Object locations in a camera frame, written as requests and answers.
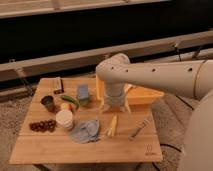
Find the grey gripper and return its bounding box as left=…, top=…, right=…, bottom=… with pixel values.
left=99, top=83, right=131, bottom=114

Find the brown rectangular eraser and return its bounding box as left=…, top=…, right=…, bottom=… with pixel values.
left=53, top=77, right=63, bottom=94

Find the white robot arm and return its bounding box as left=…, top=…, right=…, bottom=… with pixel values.
left=96, top=53, right=213, bottom=171

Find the white paper cup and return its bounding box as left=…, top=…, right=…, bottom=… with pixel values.
left=56, top=110, right=73, bottom=130

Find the dark metal cup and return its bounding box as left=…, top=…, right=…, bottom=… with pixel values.
left=41, top=95, right=55, bottom=112

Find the white utensil in bin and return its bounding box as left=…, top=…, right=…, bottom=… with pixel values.
left=124, top=85, right=132, bottom=93

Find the yellow plastic bin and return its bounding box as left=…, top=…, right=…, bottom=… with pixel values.
left=96, top=77, right=164, bottom=105

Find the silver metal fork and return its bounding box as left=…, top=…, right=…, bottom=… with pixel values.
left=129, top=119, right=150, bottom=140

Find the grey-blue crumpled cloth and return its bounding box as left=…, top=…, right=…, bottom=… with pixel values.
left=70, top=119, right=100, bottom=143

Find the green chili pepper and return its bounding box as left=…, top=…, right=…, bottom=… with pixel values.
left=61, top=95, right=79, bottom=110

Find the small yellow red fruit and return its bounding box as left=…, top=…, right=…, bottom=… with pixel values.
left=60, top=103, right=75, bottom=112

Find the wooden board table top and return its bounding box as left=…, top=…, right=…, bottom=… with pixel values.
left=10, top=78, right=162, bottom=164

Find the bunch of dark grapes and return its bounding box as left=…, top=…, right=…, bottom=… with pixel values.
left=29, top=119, right=56, bottom=132

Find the black power cable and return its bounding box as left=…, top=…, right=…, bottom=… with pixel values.
left=160, top=94, right=196, bottom=154

